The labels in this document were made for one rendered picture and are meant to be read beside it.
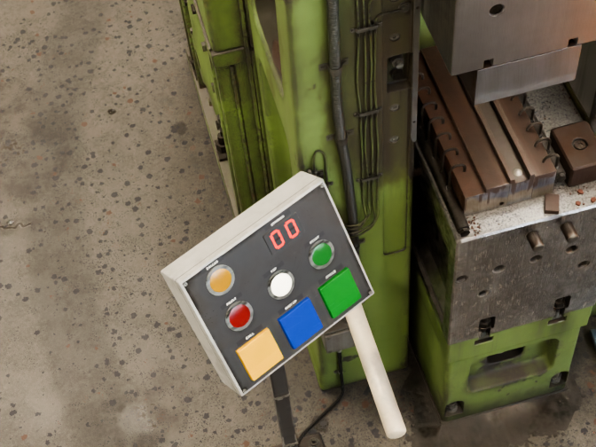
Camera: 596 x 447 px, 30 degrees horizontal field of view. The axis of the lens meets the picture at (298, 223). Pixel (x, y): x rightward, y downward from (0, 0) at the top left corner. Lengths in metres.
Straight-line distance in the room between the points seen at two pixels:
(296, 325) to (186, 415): 1.12
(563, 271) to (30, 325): 1.63
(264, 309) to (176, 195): 1.57
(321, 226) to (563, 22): 0.57
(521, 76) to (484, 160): 0.34
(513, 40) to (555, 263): 0.72
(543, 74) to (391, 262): 0.78
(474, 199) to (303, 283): 0.44
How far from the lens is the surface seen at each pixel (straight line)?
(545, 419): 3.17
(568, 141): 2.44
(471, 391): 3.02
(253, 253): 2.03
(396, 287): 2.81
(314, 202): 2.08
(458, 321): 2.63
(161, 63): 3.99
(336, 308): 2.16
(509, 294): 2.60
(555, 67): 2.11
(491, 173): 2.36
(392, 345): 3.06
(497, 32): 1.98
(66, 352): 3.37
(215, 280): 2.01
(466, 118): 2.45
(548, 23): 2.01
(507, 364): 3.05
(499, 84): 2.08
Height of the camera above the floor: 2.85
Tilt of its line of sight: 55 degrees down
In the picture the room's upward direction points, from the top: 7 degrees counter-clockwise
